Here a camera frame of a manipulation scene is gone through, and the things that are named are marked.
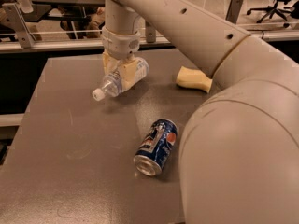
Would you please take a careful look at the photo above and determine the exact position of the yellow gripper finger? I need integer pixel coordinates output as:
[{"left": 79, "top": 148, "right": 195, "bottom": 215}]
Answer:
[
  {"left": 102, "top": 51, "right": 118, "bottom": 75},
  {"left": 118, "top": 60, "right": 137, "bottom": 90}
]

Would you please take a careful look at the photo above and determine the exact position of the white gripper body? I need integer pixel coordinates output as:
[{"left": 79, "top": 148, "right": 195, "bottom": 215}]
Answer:
[{"left": 101, "top": 27, "right": 140, "bottom": 60}]

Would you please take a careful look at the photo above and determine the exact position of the clear blue-label plastic bottle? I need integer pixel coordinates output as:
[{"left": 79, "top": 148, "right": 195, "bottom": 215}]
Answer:
[{"left": 92, "top": 57, "right": 149, "bottom": 101}]

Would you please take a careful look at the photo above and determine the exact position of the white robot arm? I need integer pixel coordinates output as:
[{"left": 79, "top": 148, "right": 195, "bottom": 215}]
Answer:
[{"left": 115, "top": 0, "right": 299, "bottom": 224}]

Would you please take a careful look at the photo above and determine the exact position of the yellow sponge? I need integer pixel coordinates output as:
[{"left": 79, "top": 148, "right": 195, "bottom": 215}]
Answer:
[{"left": 176, "top": 66, "right": 212, "bottom": 93}]

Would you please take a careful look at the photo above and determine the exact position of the black desk in background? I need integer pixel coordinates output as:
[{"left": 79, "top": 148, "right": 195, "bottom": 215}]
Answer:
[{"left": 22, "top": 0, "right": 105, "bottom": 22}]

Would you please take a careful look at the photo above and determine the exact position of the blue Pepsi soda can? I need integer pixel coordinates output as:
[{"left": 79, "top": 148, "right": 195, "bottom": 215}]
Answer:
[{"left": 134, "top": 119, "right": 178, "bottom": 176}]

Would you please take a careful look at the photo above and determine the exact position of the middle grey metal bracket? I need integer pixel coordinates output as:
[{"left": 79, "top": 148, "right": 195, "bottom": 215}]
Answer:
[{"left": 145, "top": 21, "right": 156, "bottom": 43}]

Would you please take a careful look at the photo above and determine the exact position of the grey metal bracket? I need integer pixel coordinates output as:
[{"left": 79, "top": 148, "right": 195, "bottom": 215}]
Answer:
[
  {"left": 3, "top": 3, "right": 35, "bottom": 49},
  {"left": 225, "top": 0, "right": 244, "bottom": 24},
  {"left": 145, "top": 21, "right": 156, "bottom": 43}
]

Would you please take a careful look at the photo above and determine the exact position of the left grey metal bracket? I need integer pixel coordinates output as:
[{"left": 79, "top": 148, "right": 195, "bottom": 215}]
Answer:
[{"left": 3, "top": 3, "right": 35, "bottom": 49}]

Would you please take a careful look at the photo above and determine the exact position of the right grey metal bracket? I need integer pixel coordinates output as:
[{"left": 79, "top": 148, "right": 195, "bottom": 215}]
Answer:
[{"left": 225, "top": 0, "right": 244, "bottom": 24}]

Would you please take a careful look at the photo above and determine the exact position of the grey metal rail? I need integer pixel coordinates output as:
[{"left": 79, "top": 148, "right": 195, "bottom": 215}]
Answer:
[{"left": 0, "top": 30, "right": 299, "bottom": 54}]

